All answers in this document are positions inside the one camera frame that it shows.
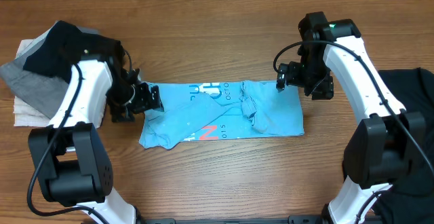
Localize folded black garment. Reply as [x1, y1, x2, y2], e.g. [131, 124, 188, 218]
[23, 20, 125, 83]

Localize light blue t-shirt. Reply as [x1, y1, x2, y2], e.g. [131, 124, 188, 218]
[139, 80, 304, 149]

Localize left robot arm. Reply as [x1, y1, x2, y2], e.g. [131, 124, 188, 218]
[26, 50, 164, 223]

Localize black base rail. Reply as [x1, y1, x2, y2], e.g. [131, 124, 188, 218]
[138, 215, 328, 224]

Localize black garment pile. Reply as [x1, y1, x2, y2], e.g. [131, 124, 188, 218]
[371, 67, 434, 224]

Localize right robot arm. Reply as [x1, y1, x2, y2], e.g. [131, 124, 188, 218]
[273, 12, 428, 223]

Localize folded white garment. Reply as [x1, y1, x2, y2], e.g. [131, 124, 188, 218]
[13, 39, 106, 130]

